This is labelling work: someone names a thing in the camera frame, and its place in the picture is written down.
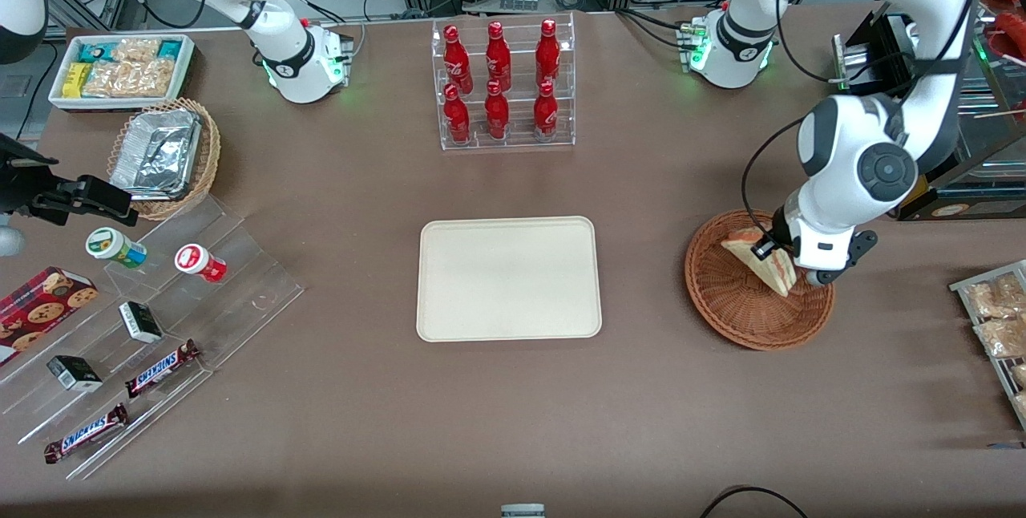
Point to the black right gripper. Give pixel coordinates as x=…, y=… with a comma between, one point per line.
x=22, y=189

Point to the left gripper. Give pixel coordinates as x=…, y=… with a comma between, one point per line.
x=778, y=235

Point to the triangular sandwich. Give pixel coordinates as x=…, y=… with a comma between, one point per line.
x=769, y=273

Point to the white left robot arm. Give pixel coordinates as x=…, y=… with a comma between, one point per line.
x=850, y=149

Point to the round brown wicker basket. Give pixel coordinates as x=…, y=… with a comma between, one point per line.
x=737, y=309

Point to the oval tan wicker basket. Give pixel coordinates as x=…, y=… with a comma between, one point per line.
x=210, y=157

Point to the tray of packaged snacks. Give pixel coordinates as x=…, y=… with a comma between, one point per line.
x=962, y=287

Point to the cream rectangular tray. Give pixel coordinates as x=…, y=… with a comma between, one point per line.
x=509, y=277

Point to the green-lid white cup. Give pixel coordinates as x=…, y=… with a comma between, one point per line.
x=112, y=245

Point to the aluminium foil container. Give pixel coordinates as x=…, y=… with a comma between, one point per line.
x=156, y=153

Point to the red-lid white cup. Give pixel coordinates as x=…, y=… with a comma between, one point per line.
x=196, y=261

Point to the yellow snack packet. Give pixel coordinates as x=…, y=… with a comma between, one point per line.
x=76, y=79

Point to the clear rice cracker bag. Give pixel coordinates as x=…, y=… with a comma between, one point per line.
x=132, y=78
x=136, y=50

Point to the small black carton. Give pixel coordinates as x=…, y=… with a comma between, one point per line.
x=74, y=374
x=140, y=322

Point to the red chocolate cookie box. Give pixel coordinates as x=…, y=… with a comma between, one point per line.
x=40, y=313

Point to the teal snack packet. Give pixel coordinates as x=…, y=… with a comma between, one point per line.
x=170, y=49
x=94, y=51

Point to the white snack bin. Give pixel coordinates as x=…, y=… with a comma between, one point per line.
x=186, y=73

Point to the clear acrylic stepped display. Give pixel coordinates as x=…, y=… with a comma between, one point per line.
x=240, y=293

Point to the black glass food warmer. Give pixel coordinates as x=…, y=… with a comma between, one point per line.
x=986, y=205

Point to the Snickers chocolate bar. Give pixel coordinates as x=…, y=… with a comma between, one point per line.
x=86, y=433
x=160, y=370

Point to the clear bag of brown snacks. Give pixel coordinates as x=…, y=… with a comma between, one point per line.
x=994, y=297
x=1002, y=337
x=1019, y=375
x=1021, y=406

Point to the silver device with green light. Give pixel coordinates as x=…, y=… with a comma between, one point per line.
x=843, y=61

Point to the thin wooden skewer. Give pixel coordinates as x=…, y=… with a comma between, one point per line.
x=1002, y=112

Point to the red cola bottle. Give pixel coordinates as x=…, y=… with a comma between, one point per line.
x=547, y=57
x=546, y=114
x=497, y=115
x=498, y=59
x=457, y=119
x=457, y=61

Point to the clear acrylic bottle rack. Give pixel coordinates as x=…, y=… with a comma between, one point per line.
x=513, y=145

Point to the small grey object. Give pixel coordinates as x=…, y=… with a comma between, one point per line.
x=523, y=511

